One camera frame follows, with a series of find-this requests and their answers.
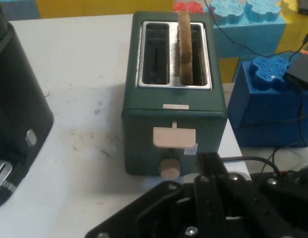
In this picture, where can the toasted bread slice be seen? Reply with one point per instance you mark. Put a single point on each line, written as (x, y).
(185, 44)

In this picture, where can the dark blue foam block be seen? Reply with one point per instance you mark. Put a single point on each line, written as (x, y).
(263, 111)

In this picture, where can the black box device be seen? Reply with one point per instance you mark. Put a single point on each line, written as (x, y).
(302, 72)
(306, 7)

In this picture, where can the dark green two-slot toaster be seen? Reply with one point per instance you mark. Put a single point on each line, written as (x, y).
(143, 138)

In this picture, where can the beige toaster knob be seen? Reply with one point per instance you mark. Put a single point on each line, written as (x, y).
(170, 168)

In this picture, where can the black coffee machine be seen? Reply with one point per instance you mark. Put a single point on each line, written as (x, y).
(19, 99)

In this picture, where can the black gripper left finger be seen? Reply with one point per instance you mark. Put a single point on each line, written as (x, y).
(156, 210)

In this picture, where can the beige toaster lever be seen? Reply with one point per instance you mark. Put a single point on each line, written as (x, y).
(173, 136)

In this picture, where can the orange foam block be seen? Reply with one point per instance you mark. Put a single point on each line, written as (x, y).
(189, 7)

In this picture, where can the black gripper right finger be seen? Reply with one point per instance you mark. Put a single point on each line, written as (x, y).
(267, 210)

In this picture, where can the light blue studded foam block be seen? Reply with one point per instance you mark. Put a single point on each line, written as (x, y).
(250, 37)

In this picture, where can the yellow foam block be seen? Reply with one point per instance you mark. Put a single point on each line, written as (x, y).
(99, 8)
(292, 29)
(228, 70)

